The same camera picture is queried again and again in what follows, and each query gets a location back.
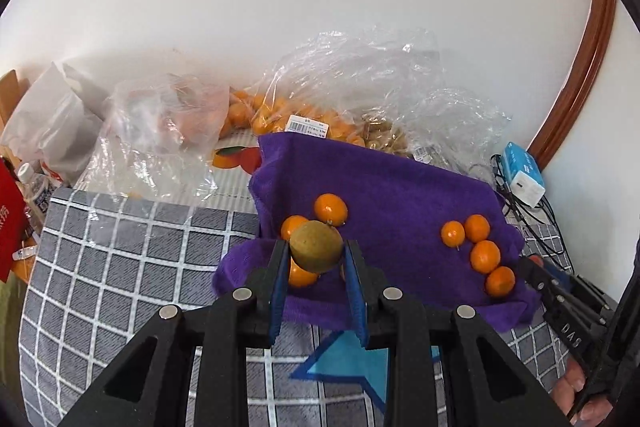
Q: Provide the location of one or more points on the red paper bag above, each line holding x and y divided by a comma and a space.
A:
13, 221

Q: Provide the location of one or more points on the brown wooden door frame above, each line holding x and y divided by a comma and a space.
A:
578, 85

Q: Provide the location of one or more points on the plastic water bottle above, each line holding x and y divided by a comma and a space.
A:
37, 191

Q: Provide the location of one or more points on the blue white tissue pack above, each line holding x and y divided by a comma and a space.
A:
522, 174

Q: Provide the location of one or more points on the purple towel tray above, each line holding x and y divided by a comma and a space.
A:
396, 207

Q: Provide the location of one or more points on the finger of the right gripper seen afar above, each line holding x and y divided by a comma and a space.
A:
546, 280

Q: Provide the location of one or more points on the clear bag with oranges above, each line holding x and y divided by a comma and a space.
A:
157, 140

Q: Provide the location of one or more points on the fruit print box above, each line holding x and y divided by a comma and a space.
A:
233, 167

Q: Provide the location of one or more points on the large clear plastic bag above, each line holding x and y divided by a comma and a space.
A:
384, 90

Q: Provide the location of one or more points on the large round orange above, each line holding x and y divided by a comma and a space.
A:
452, 234

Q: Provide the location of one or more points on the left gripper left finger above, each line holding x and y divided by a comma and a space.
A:
189, 367

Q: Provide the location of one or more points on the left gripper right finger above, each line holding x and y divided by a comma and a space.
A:
485, 384

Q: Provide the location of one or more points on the white plastic bag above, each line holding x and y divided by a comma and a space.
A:
51, 124

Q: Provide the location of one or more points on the small orange kumquat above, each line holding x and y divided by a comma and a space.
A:
331, 209
477, 228
290, 225
300, 278

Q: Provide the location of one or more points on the green-brown small fruit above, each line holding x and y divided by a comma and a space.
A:
316, 247

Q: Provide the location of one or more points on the orange mandarin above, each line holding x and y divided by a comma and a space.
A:
500, 282
485, 257

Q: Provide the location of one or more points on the small red fruit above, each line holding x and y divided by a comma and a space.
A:
536, 259

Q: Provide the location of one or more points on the person's right hand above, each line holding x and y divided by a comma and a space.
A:
564, 393

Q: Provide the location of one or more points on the grey checked tablecloth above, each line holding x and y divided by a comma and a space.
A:
106, 264

